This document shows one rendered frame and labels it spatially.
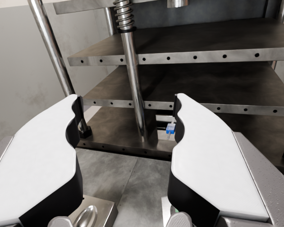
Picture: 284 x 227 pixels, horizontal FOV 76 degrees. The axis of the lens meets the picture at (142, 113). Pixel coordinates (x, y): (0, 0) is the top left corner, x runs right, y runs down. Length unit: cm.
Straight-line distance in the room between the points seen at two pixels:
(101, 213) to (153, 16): 143
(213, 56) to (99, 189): 77
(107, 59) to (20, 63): 168
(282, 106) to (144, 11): 121
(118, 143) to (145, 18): 106
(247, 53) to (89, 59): 72
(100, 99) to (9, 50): 156
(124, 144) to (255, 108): 70
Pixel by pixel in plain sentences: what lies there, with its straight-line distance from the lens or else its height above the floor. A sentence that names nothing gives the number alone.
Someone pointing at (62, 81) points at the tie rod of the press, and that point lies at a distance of 109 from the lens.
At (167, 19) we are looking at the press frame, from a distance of 165.
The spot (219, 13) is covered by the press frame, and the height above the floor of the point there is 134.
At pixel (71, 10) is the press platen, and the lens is 104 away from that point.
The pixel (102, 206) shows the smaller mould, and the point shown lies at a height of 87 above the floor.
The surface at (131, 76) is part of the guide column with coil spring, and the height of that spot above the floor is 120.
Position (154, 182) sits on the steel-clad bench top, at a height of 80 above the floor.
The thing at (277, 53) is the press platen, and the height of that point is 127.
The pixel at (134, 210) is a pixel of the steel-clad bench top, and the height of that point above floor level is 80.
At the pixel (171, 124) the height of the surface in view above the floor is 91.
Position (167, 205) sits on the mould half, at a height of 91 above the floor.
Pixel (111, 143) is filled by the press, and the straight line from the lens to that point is 114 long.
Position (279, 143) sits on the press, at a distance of 120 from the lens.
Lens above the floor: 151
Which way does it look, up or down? 32 degrees down
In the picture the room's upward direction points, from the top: 9 degrees counter-clockwise
